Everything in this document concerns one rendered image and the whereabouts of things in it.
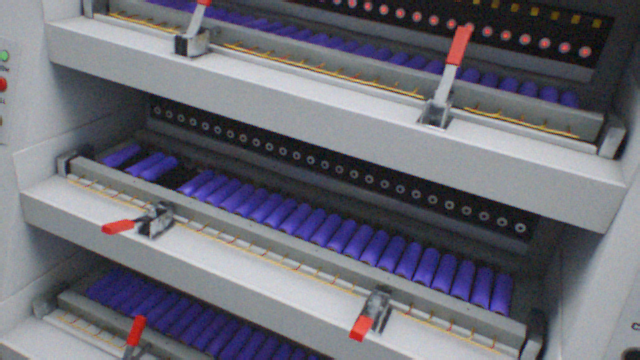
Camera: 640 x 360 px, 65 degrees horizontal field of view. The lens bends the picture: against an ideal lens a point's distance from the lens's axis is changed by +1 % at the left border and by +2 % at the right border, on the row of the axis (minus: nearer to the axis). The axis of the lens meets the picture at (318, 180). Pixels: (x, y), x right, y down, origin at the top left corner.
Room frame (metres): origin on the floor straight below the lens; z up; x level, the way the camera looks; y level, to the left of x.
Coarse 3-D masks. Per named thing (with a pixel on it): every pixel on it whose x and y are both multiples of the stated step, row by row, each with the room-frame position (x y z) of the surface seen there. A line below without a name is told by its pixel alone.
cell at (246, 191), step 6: (246, 186) 0.62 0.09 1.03; (252, 186) 0.63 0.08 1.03; (240, 192) 0.61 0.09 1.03; (246, 192) 0.61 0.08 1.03; (252, 192) 0.62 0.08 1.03; (228, 198) 0.59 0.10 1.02; (234, 198) 0.59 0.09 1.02; (240, 198) 0.60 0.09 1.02; (246, 198) 0.61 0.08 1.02; (222, 204) 0.58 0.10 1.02; (228, 204) 0.58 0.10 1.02; (234, 204) 0.58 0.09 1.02; (228, 210) 0.57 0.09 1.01
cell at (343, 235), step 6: (348, 222) 0.58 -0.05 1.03; (354, 222) 0.58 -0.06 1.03; (342, 228) 0.57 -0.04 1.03; (348, 228) 0.57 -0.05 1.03; (354, 228) 0.58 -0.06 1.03; (336, 234) 0.56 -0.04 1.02; (342, 234) 0.56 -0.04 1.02; (348, 234) 0.56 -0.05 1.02; (336, 240) 0.54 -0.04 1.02; (342, 240) 0.55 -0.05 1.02; (348, 240) 0.56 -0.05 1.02; (330, 246) 0.53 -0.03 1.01; (336, 246) 0.53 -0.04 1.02; (342, 246) 0.54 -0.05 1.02; (336, 252) 0.53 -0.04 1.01
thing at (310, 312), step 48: (48, 144) 0.60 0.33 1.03; (96, 144) 0.67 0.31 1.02; (48, 192) 0.58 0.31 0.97; (96, 240) 0.54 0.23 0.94; (144, 240) 0.52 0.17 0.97; (192, 240) 0.53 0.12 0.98; (480, 240) 0.58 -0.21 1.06; (192, 288) 0.51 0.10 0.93; (240, 288) 0.48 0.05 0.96; (288, 288) 0.48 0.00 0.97; (528, 288) 0.55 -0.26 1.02; (288, 336) 0.47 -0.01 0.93; (336, 336) 0.45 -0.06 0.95; (384, 336) 0.44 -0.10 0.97; (432, 336) 0.45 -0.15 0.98; (528, 336) 0.44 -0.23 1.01
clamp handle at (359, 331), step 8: (376, 304) 0.45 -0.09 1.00; (368, 312) 0.43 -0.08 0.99; (376, 312) 0.44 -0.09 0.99; (360, 320) 0.41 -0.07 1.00; (368, 320) 0.41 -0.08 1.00; (352, 328) 0.39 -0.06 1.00; (360, 328) 0.39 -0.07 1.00; (368, 328) 0.40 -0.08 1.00; (352, 336) 0.39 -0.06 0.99; (360, 336) 0.38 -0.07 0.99
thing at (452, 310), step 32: (96, 192) 0.58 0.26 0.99; (128, 192) 0.58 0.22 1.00; (160, 192) 0.57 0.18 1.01; (224, 224) 0.54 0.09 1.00; (256, 224) 0.54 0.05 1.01; (288, 256) 0.52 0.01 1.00; (320, 256) 0.50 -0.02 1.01; (352, 288) 0.48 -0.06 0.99; (416, 288) 0.48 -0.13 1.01; (416, 320) 0.46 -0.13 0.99; (448, 320) 0.47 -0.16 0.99; (480, 320) 0.45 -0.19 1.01; (512, 320) 0.46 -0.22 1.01
